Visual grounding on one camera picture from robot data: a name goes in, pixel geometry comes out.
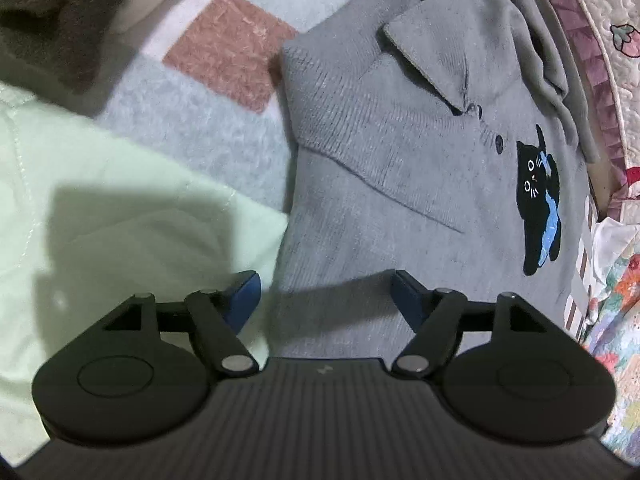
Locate light green cloth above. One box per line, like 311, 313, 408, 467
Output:
0, 80, 291, 466

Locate dark fuzzy cloth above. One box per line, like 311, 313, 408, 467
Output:
0, 0, 151, 93

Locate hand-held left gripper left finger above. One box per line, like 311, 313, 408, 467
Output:
102, 270, 262, 376

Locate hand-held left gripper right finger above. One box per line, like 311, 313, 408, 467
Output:
390, 269, 548, 377

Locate checkered pink teal blanket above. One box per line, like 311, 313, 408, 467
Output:
95, 0, 608, 346

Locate white quilted blanket red print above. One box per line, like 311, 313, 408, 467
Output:
530, 0, 640, 221

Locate grey knit sweater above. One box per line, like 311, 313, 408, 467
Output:
272, 0, 601, 361

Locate floral cloth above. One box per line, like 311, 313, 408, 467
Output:
585, 217, 640, 461

